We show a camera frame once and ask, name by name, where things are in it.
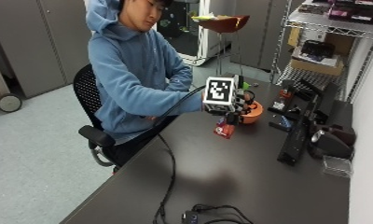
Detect small red box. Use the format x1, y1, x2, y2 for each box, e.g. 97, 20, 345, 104
212, 117, 236, 140

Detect orange bowl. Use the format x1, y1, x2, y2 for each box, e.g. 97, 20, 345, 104
236, 99, 264, 125

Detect white cube with black markers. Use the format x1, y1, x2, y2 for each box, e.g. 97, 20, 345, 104
200, 76, 239, 114

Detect black tray with small parts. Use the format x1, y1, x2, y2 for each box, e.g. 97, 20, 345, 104
267, 79, 298, 115

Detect small black and blue item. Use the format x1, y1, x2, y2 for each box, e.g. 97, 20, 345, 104
268, 114, 295, 133

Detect long black bar device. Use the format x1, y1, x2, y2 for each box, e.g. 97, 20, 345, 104
275, 102, 319, 167

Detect flat cardboard box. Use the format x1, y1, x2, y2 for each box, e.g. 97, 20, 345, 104
288, 57, 344, 77

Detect grey tall locker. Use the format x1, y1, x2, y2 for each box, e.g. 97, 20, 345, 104
228, 0, 288, 72

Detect black rounded device with silver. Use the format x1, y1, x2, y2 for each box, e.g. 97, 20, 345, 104
307, 123, 357, 161

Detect black pouch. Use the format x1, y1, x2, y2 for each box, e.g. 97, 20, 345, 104
299, 39, 336, 60

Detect brown stool with thin legs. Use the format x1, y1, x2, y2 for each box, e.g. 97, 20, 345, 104
195, 14, 251, 77

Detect small white box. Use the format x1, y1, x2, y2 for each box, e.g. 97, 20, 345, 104
298, 28, 327, 45

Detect white framed dark board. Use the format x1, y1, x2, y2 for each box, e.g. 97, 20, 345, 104
154, 0, 214, 67

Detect person in blue hoodie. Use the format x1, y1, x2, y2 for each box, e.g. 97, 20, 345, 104
83, 0, 204, 166

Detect clear plastic box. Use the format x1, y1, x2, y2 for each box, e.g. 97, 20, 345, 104
320, 154, 353, 179

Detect brown cardboard box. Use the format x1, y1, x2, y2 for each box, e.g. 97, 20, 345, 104
323, 32, 356, 58

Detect black office chair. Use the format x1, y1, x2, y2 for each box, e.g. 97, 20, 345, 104
71, 63, 122, 174

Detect small black hub box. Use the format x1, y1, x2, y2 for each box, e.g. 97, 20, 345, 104
179, 210, 202, 224

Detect dark boxes with pink print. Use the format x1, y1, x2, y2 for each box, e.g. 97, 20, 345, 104
296, 0, 373, 25

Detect grey metal cabinet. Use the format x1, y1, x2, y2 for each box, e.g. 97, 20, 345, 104
0, 0, 93, 99

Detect beige cart with wheel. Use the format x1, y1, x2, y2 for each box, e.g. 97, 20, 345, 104
0, 49, 25, 114

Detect black glove cable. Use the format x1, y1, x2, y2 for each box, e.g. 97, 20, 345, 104
151, 85, 207, 224

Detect metal wire shelf rack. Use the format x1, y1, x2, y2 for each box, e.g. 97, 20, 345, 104
270, 0, 373, 105

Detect thin black hub cable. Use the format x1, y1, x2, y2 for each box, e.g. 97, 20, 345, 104
191, 203, 254, 224

